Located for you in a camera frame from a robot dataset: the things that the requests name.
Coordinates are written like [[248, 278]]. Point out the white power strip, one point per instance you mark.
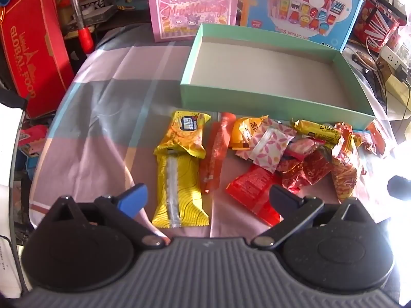
[[390, 56]]

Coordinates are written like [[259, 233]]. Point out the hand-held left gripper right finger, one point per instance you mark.
[[282, 196]]

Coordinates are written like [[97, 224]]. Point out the orange packet clear strip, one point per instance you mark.
[[378, 134]]

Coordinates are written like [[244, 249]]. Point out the black power adapter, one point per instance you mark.
[[401, 72]]

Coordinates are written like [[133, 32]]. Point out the large yellow snack packet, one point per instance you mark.
[[189, 195]]

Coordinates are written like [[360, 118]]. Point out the black box white letters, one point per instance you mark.
[[99, 12]]

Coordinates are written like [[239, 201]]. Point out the pink gift bag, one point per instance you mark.
[[192, 6]]

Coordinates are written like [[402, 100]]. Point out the red snack packet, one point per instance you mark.
[[253, 189]]

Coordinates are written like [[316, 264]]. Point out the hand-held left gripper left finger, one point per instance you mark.
[[132, 199]]

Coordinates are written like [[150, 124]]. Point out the union flag tin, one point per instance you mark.
[[379, 29]]

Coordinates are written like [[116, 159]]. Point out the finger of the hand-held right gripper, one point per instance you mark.
[[399, 187]]

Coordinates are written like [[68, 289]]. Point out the plain orange snack packet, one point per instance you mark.
[[244, 131]]

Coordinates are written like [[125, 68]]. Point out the brown cardboard box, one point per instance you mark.
[[396, 86]]

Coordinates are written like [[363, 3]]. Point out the checked bed sheet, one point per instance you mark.
[[106, 109]]

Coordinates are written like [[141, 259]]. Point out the pink red toy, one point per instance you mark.
[[32, 134]]

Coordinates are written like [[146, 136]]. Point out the mint green cardboard box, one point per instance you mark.
[[257, 67]]

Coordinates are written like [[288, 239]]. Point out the blue toy box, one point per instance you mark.
[[305, 12]]

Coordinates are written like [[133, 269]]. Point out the orange-red long snack packet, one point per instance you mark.
[[215, 154]]

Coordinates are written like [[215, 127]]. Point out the red square packet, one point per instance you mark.
[[343, 127]]

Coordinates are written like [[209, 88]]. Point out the black remote control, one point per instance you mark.
[[374, 83]]

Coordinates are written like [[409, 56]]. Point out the long yellow bar packet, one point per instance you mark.
[[318, 131]]

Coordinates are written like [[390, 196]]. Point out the brown oval case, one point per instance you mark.
[[365, 59]]

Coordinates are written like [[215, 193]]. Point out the red cardboard box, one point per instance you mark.
[[32, 54]]

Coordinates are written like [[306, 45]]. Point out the pink floral white packet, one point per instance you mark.
[[268, 149]]

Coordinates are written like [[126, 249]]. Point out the yellow packet dark label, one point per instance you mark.
[[186, 131]]

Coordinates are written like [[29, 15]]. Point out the metal pole red grip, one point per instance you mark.
[[85, 38]]

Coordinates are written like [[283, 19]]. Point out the orange patterned snack bag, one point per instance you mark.
[[345, 173]]

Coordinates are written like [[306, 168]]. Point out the small dark red candy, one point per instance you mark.
[[366, 141]]

